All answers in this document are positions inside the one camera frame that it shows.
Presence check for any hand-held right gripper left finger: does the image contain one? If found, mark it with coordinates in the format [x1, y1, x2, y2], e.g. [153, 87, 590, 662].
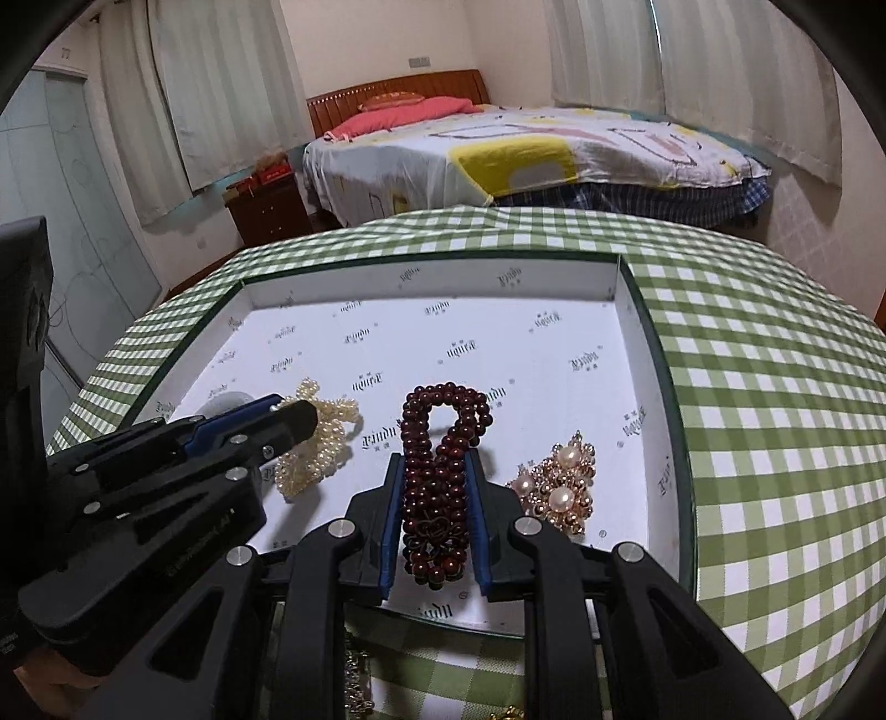
[79, 453, 406, 720]

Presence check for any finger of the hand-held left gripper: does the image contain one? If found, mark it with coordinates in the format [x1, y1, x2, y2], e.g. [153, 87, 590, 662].
[69, 400, 320, 527]
[45, 394, 286, 486]

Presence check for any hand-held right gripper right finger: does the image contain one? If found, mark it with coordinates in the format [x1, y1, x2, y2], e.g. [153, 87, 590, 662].
[462, 450, 794, 720]

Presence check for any white pearl bracelet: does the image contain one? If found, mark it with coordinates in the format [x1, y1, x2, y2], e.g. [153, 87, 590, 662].
[275, 377, 364, 501]

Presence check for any dark red bead bracelet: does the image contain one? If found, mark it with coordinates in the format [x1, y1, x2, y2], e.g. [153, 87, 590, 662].
[400, 384, 494, 591]

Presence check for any white box with green rim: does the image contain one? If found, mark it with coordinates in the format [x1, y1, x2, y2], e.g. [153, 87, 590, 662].
[135, 253, 697, 638]

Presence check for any dark wooden nightstand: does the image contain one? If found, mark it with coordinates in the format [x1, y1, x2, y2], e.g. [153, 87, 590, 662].
[223, 176, 314, 248]

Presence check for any green checked tablecloth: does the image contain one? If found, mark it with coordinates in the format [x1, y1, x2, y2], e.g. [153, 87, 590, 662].
[45, 204, 886, 720]

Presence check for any white curtain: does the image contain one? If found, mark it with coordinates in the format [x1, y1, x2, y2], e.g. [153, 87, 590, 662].
[543, 0, 667, 116]
[148, 0, 310, 196]
[97, 0, 176, 227]
[654, 0, 843, 189]

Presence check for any pink pillow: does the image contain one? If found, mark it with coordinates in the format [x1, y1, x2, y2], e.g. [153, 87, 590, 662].
[325, 97, 483, 143]

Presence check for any wooden bed headboard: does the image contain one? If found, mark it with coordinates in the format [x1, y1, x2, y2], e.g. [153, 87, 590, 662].
[308, 69, 489, 140]

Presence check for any white patterned bedspread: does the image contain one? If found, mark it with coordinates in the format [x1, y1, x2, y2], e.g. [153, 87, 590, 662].
[302, 107, 772, 226]

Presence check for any blue plaid bed sheet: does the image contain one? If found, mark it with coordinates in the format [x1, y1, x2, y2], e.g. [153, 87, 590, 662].
[498, 176, 772, 228]

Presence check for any gold pearl cluster bracelet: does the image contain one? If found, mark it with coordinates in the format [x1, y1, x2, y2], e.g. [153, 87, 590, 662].
[507, 429, 597, 537]

